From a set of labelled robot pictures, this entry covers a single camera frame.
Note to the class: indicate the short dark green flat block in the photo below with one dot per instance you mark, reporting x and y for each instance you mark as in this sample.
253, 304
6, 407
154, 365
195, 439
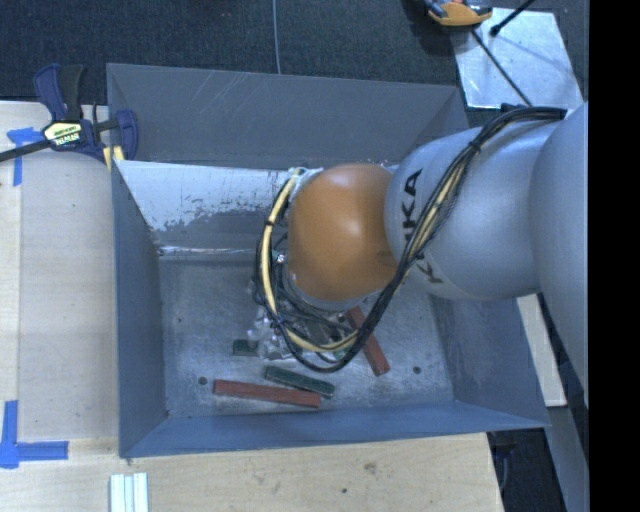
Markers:
243, 347

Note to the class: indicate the long dark green flat block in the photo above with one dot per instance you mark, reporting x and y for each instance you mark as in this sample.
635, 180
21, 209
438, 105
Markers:
299, 382

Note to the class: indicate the long red-brown flat block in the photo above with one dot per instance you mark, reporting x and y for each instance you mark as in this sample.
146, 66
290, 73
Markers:
265, 393

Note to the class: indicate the short red-brown flat block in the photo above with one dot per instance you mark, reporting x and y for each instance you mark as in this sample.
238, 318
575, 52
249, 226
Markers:
378, 359

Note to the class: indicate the grey metal bin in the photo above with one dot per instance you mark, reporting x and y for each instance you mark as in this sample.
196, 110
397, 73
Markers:
210, 310

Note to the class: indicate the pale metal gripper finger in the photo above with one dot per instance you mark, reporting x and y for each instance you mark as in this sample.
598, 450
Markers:
264, 324
274, 351

